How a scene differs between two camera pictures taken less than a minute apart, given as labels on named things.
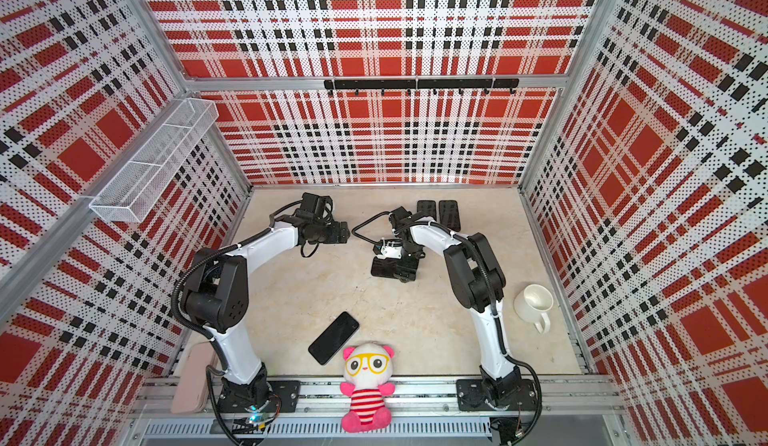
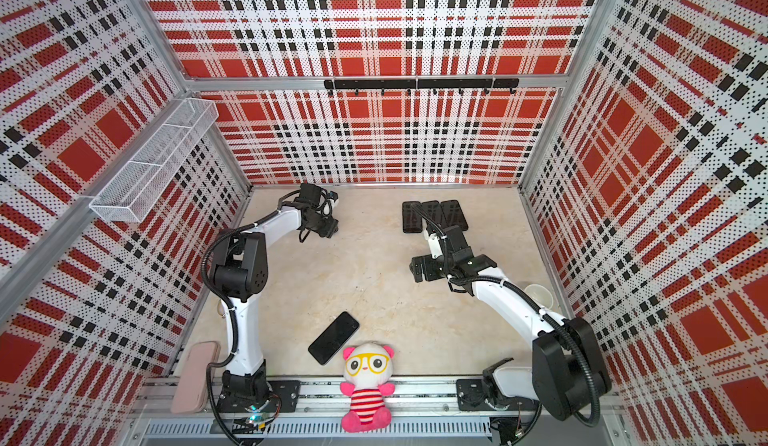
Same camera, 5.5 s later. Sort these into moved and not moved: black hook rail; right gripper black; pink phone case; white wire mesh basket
Moved: right gripper black
Not moved: pink phone case; black hook rail; white wire mesh basket
